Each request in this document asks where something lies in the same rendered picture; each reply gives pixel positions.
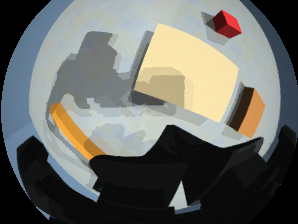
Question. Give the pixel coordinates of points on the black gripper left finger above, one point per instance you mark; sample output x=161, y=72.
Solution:
x=159, y=168

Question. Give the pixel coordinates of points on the orange long bar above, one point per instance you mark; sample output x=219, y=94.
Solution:
x=75, y=135

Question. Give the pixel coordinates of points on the brown flat square block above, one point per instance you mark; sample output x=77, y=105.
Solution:
x=249, y=113

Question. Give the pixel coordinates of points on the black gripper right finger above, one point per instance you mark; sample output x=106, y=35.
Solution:
x=207, y=163

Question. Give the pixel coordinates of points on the red square block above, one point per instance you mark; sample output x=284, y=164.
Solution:
x=226, y=25

